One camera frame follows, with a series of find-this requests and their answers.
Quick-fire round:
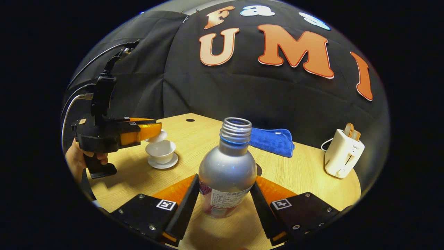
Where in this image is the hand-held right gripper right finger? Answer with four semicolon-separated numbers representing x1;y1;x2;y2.
250;175;351;246

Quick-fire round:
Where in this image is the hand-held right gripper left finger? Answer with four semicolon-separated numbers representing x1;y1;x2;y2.
111;174;200;247

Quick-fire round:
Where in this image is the white teacup lid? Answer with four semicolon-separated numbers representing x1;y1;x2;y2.
145;130;168;143

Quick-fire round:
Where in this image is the white teacup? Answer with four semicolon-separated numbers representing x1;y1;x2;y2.
145;140;176;164

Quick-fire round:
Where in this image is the silver water bottle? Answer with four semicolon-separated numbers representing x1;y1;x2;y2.
198;117;258;218

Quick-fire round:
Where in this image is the white saucer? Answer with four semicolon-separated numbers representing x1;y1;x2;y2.
148;152;179;169

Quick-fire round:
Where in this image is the blue towel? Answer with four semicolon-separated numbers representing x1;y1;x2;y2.
249;127;295;158

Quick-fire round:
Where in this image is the white toaster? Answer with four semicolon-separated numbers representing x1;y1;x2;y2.
324;128;365;179

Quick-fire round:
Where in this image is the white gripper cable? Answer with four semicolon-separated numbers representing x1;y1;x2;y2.
61;93;94;150

